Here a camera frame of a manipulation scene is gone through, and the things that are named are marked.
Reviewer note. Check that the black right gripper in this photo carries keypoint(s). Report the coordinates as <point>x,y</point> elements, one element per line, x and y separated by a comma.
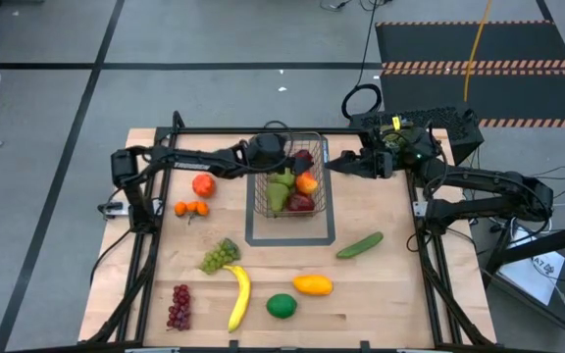
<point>374,164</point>

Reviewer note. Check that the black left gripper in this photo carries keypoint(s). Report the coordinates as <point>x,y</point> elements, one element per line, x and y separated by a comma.
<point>268,149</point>

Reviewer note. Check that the green apple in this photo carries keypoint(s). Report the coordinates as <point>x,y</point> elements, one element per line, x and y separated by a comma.
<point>285,177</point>

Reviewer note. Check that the red yellow peach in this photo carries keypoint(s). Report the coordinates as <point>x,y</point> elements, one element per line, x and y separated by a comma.
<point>307,184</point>

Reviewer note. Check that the dark red glossy fruit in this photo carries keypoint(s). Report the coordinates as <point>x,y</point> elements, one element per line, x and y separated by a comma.
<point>300,202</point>

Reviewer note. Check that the green pear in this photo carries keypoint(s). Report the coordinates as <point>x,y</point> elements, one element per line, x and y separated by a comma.
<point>276,198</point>

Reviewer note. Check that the orange persimmon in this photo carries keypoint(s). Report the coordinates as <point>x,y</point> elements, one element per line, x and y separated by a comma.
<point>204,186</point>

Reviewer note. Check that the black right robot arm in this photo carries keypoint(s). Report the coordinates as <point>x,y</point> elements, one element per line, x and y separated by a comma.
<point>483,179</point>

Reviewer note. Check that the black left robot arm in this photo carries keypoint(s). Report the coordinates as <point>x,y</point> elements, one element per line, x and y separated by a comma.
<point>189,162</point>

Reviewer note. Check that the green cucumber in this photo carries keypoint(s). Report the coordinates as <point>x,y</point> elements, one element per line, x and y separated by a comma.
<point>360,245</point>

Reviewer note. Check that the silver mounting plate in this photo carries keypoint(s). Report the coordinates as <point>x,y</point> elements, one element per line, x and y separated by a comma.
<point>157,207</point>
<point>420,208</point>

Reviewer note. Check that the orange tangerine cluster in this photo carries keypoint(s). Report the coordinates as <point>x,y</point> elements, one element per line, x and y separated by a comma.
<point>202,209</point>

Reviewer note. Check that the yellow orange mango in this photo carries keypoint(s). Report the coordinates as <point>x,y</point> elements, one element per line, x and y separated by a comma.
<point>313,285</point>

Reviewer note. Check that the green grape bunch with leaf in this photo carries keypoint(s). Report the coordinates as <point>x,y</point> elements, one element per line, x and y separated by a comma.
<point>216,257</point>

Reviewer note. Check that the yellow banana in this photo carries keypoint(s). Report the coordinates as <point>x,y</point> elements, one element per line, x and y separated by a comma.
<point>243,294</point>

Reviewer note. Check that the green plastic lime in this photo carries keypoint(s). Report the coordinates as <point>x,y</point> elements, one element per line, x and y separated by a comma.
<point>281,306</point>

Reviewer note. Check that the red grape bunch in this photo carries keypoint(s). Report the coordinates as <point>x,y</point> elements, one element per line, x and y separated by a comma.
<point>180,306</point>

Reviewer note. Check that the black hazard striped floor mat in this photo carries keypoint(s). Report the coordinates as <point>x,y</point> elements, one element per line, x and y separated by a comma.
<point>483,44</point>

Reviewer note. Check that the grey box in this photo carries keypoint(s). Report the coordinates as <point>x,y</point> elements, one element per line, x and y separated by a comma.
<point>115,210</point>

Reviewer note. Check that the white labelled sheet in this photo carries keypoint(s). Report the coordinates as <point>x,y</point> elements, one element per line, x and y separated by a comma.
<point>532,277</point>

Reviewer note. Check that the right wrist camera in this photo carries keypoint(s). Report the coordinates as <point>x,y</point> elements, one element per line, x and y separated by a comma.
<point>395,139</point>

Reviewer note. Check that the silver metal bracket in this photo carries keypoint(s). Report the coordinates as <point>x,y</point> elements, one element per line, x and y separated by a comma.
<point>415,350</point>
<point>152,350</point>

